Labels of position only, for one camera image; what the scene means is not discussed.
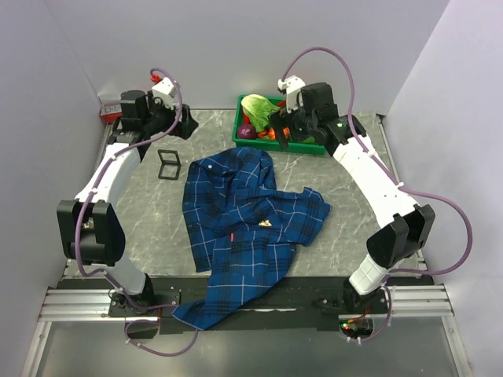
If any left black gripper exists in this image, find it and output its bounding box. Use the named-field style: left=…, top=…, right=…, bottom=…
left=143, top=91, right=199, bottom=140

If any blue plaid shirt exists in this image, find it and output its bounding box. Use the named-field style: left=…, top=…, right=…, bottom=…
left=172, top=147, right=332, bottom=331

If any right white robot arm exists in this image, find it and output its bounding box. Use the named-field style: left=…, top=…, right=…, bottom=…
left=269, top=76, right=435, bottom=313

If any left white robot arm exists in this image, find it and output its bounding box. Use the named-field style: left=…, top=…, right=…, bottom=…
left=57, top=86, right=198, bottom=316

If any orange pumpkin toy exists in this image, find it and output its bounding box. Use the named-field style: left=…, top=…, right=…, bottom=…
left=258, top=127, right=290, bottom=141

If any napa cabbage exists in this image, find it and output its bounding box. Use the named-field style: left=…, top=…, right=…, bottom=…
left=240, top=94, right=280, bottom=133

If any red onion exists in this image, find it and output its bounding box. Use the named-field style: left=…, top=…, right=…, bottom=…
left=237, top=124, right=258, bottom=140

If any green plastic crate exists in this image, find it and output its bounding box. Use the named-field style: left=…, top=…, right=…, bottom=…
left=232, top=94, right=326, bottom=156

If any red white carton box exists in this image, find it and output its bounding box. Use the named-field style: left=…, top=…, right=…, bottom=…
left=98, top=93, right=122, bottom=124

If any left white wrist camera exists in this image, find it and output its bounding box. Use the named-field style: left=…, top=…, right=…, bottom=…
left=152, top=77, right=177, bottom=110

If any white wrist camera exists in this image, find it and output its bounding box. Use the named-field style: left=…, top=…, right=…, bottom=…
left=277, top=75, right=306, bottom=113
left=152, top=77, right=177, bottom=110

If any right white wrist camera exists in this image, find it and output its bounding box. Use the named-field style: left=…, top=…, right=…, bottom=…
left=277, top=75, right=306, bottom=113

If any black folding frame stand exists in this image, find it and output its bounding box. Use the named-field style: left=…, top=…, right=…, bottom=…
left=157, top=149, right=182, bottom=181

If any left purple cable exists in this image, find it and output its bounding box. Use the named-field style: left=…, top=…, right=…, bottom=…
left=74, top=68, right=200, bottom=357

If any purple cable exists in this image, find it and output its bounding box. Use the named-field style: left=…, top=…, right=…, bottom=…
left=74, top=68, right=200, bottom=357
left=281, top=47, right=474, bottom=343

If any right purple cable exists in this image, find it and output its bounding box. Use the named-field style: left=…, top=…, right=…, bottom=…
left=281, top=47, right=474, bottom=343

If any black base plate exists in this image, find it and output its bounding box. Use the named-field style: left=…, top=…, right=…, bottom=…
left=57, top=276, right=434, bottom=335

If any aluminium rail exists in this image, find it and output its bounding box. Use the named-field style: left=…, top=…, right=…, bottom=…
left=38, top=286, right=454, bottom=322

